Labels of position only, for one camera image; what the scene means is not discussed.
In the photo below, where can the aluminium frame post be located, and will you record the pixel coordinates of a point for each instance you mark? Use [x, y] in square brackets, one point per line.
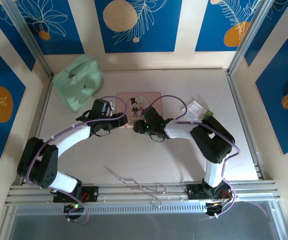
[26, 35]
[251, 35]

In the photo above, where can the green fabric pouch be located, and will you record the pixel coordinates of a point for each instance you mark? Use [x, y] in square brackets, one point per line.
[78, 80]

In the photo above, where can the metal forceps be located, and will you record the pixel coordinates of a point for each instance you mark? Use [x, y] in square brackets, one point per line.
[136, 186]

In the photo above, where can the small lime green object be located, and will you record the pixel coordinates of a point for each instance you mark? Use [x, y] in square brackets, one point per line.
[209, 113]

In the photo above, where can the grey metal sheet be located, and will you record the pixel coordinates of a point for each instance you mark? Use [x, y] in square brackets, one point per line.
[143, 226]

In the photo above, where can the clear plastic container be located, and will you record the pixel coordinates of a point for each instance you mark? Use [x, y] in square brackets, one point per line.
[193, 110]

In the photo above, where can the aluminium frame rail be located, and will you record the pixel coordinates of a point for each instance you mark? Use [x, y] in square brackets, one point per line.
[43, 105]
[244, 125]
[133, 198]

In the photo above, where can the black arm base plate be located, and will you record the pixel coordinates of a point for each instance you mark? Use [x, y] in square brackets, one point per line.
[195, 191]
[91, 193]

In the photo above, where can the pink wedding cartoon box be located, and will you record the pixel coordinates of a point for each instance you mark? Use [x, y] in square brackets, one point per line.
[146, 98]

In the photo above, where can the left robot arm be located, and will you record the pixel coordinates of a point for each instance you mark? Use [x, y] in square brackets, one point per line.
[71, 137]

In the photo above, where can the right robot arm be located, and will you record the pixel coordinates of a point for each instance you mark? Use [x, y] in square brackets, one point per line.
[178, 131]

